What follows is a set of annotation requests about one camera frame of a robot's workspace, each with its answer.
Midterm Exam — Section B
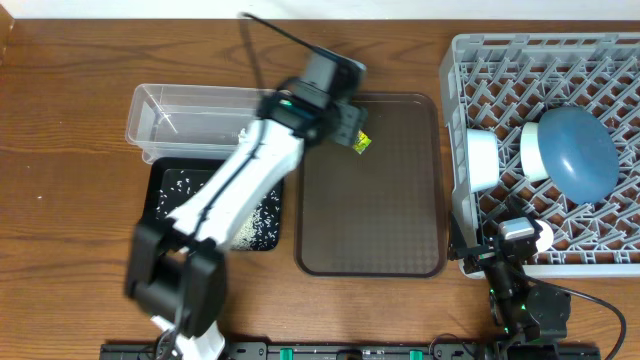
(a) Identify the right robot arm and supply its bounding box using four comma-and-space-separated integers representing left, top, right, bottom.
447, 198, 571, 344

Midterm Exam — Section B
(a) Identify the grey dishwasher rack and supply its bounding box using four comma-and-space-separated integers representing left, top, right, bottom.
439, 33, 639, 278

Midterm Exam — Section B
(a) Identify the spilled white rice pile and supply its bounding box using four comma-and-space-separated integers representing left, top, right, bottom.
146, 169, 283, 251

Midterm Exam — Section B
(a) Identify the black plastic tray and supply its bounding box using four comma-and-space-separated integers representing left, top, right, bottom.
143, 157, 284, 251

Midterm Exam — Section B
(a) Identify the mint green bowl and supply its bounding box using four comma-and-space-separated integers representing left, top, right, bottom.
519, 122, 549, 182

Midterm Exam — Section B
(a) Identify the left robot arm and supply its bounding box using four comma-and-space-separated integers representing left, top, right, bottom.
124, 46, 367, 359

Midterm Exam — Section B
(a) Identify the blue plate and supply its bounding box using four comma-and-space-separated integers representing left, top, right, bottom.
538, 106, 620, 204

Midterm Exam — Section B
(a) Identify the brown serving tray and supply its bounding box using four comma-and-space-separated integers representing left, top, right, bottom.
295, 93, 448, 279

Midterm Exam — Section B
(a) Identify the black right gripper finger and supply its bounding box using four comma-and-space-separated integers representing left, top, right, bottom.
447, 212, 469, 260
507, 195, 532, 222

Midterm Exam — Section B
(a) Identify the yellow green snack wrapper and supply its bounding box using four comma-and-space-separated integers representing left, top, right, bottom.
352, 130, 371, 154

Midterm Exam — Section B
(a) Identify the pink cup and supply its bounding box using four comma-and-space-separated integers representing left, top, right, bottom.
536, 220, 554, 253

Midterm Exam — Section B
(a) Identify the light blue rice bowl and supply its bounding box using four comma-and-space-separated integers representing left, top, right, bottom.
467, 129, 499, 193

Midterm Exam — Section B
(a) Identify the clear plastic bin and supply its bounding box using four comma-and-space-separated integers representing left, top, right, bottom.
125, 84, 261, 164

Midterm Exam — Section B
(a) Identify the white tissue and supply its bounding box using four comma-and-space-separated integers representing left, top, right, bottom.
238, 129, 247, 142

